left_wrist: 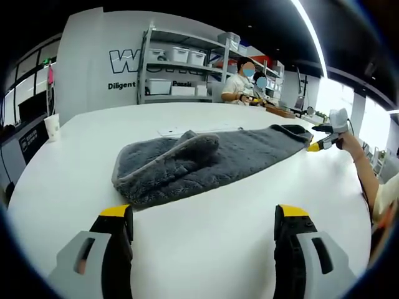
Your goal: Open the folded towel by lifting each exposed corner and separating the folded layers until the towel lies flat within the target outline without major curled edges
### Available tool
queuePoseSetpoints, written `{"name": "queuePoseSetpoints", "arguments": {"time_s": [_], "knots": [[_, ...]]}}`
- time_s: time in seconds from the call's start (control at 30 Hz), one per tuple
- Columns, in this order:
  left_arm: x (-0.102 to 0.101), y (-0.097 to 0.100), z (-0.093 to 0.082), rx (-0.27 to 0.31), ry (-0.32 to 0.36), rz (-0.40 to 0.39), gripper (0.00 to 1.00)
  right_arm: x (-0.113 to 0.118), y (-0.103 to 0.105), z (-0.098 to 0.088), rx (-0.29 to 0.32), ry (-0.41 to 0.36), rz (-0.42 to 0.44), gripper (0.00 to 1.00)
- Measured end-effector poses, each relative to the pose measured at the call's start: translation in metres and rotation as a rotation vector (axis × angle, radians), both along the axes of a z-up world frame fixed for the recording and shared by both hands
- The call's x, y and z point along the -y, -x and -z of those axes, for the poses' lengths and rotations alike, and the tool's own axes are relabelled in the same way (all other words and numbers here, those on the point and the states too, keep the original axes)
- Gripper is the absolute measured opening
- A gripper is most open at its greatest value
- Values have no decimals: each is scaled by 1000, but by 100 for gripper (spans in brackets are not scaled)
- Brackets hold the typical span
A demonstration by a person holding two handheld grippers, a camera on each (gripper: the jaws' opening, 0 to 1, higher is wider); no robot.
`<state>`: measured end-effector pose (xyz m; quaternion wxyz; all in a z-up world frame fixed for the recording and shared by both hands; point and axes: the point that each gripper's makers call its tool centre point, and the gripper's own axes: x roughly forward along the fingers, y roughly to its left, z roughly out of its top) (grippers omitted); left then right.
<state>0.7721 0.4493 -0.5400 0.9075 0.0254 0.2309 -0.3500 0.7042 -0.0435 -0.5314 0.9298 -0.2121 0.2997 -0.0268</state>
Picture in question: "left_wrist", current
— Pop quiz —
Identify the grey metal shelf rack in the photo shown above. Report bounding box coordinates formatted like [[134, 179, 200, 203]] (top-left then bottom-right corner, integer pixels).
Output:
[[137, 21, 286, 105]]

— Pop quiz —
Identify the translucent storage bin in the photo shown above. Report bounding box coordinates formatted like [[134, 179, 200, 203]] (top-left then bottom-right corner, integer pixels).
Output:
[[217, 32, 242, 48]]

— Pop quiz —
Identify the black monitor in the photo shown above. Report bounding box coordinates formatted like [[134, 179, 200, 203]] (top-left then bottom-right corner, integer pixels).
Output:
[[17, 92, 48, 125]]

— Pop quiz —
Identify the flat white phone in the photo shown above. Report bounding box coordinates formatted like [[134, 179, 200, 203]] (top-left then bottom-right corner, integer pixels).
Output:
[[156, 125, 188, 137]]

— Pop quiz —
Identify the person's orange clothing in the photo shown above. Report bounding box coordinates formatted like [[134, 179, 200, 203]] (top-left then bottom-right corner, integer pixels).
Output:
[[370, 202, 399, 268]]

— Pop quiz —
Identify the large white storage bin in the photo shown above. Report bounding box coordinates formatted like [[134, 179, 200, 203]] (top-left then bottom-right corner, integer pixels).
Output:
[[146, 78, 173, 95]]

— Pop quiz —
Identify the wooden tray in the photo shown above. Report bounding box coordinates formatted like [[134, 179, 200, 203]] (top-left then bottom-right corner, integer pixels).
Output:
[[264, 104, 296, 119]]

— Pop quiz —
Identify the flat white carton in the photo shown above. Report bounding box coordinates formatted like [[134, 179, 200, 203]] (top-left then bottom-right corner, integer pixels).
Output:
[[171, 85, 196, 97]]

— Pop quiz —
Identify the reception counter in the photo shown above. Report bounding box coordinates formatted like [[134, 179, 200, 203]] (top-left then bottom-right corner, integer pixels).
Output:
[[0, 115, 48, 191]]

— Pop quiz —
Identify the white paper cup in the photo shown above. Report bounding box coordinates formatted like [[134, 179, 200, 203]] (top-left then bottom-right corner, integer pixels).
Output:
[[43, 113, 61, 143]]

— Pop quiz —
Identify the grey fluffy towel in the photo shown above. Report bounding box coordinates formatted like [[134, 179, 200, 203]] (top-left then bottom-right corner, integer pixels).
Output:
[[112, 123, 314, 208]]

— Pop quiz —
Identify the ceiling light strip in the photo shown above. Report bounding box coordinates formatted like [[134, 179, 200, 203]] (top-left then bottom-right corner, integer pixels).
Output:
[[291, 0, 329, 79]]

